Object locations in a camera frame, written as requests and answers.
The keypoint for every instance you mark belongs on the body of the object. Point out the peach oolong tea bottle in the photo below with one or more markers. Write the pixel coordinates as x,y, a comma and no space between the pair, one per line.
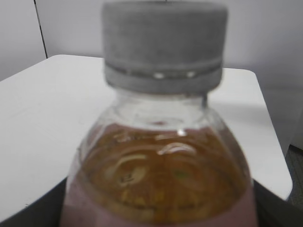
159,160

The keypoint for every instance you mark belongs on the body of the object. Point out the grey bottle cap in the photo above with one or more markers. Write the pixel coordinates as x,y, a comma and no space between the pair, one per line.
158,47

